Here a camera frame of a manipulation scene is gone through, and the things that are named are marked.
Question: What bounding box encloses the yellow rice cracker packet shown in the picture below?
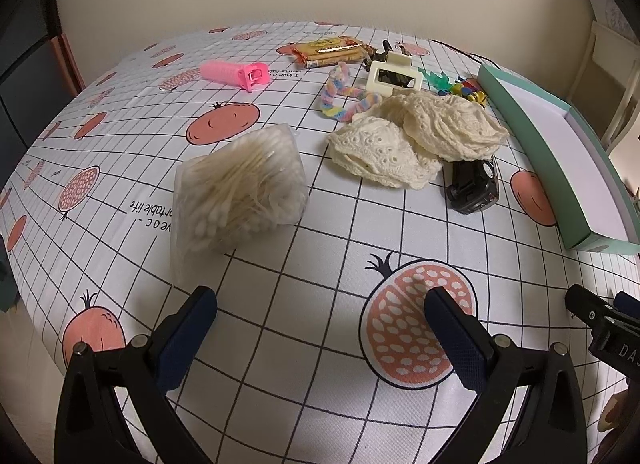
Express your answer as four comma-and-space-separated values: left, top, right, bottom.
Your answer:
291, 36, 373, 69

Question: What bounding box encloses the cream hair claw clip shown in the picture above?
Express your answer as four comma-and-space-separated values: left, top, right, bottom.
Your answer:
366, 54, 423, 93

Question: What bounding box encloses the white shelf unit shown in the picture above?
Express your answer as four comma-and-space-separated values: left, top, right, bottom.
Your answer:
565, 18, 640, 151

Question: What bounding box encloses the brown and cream object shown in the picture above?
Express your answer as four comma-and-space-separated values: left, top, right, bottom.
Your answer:
596, 384, 640, 464

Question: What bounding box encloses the small black device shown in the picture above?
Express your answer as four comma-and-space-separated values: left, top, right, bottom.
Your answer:
446, 154, 501, 215

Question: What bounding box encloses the pink hair roller clip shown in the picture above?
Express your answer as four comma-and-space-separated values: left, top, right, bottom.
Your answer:
200, 60, 272, 92

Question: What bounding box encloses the clear bag of cotton swabs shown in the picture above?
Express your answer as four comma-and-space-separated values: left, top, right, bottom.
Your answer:
170, 123, 308, 285

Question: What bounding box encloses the cream lace cloth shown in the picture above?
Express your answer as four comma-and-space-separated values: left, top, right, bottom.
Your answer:
327, 91, 510, 191

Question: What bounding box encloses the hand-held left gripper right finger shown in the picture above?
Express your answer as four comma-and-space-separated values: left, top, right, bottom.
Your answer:
424, 287, 587, 464

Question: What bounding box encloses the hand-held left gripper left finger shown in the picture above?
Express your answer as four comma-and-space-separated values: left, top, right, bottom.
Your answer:
54, 285, 219, 464

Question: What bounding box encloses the black cable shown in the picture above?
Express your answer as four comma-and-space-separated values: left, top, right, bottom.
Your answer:
430, 38, 501, 69

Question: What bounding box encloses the green plastic toy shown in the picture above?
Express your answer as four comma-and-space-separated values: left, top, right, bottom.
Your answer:
419, 68, 451, 95

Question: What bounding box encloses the pastel fuzzy twisted wire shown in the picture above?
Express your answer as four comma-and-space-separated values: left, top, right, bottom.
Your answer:
316, 62, 385, 123

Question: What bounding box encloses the teal cardboard box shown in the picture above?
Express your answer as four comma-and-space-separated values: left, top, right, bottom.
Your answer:
476, 64, 640, 255

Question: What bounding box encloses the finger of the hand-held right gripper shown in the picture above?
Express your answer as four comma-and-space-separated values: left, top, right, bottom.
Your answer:
614, 291, 640, 319
565, 284, 640, 345

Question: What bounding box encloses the black and yellow toy robot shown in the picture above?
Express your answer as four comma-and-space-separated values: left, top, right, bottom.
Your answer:
377, 40, 411, 60

